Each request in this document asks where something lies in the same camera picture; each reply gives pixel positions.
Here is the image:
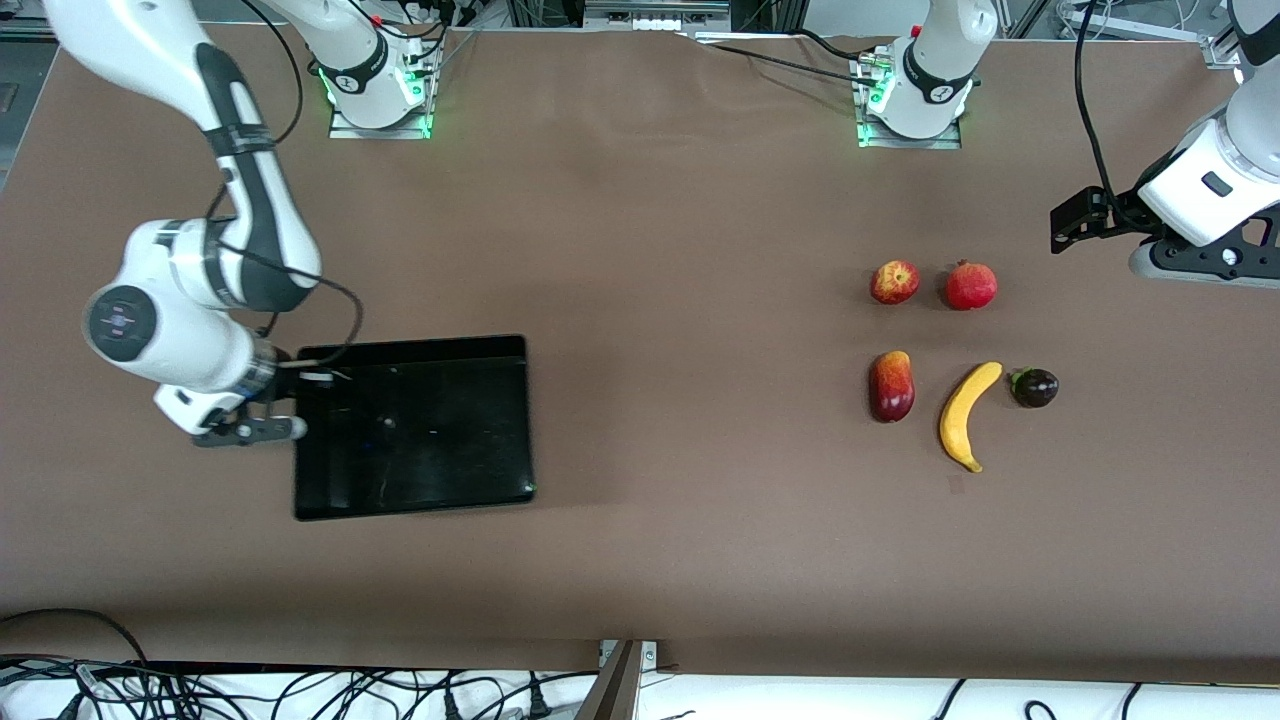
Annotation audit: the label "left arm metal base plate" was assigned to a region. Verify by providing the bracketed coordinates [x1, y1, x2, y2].
[854, 48, 964, 151]

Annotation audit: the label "aluminium frame profile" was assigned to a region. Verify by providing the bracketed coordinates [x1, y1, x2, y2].
[1060, 0, 1246, 71]

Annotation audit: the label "black cable to left base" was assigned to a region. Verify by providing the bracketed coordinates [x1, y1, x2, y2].
[695, 28, 883, 89]

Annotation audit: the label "metal bracket at table edge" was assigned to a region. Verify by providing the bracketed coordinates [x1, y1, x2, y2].
[598, 639, 661, 673]

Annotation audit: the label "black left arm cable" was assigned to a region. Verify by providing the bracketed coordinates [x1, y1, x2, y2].
[1074, 0, 1136, 216]

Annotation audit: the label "yellow banana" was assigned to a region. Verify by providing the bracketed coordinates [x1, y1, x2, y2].
[938, 361, 1004, 474]

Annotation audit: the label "red pomegranate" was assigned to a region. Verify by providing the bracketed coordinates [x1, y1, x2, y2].
[944, 260, 999, 312]

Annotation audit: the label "red yellow mango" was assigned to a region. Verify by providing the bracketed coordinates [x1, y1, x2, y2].
[868, 350, 916, 424]

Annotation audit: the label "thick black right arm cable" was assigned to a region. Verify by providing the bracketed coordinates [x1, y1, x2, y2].
[205, 180, 367, 377]

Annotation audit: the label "red yellow apple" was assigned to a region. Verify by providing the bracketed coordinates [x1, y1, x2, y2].
[869, 261, 922, 306]

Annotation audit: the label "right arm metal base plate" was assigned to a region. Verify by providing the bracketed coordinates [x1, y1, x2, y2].
[328, 38, 435, 141]

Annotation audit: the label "black arcing floor cable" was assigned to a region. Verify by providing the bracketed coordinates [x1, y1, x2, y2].
[0, 607, 153, 666]

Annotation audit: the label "dark purple eggplant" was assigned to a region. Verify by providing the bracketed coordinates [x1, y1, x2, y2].
[1008, 367, 1060, 409]

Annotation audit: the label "brown table cover sheet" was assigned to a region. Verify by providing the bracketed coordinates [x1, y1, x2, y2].
[0, 20, 1280, 686]

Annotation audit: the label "tangled black floor cables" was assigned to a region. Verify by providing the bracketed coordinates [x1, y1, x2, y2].
[0, 655, 601, 720]

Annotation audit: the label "white power strip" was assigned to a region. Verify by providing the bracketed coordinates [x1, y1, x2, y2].
[583, 0, 733, 32]

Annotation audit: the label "black plastic box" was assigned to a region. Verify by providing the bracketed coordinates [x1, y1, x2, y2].
[292, 334, 537, 524]

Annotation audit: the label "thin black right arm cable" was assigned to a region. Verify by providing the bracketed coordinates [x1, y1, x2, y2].
[240, 0, 305, 146]

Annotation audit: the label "grey metal bar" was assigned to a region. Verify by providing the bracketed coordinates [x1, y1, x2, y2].
[574, 640, 643, 720]

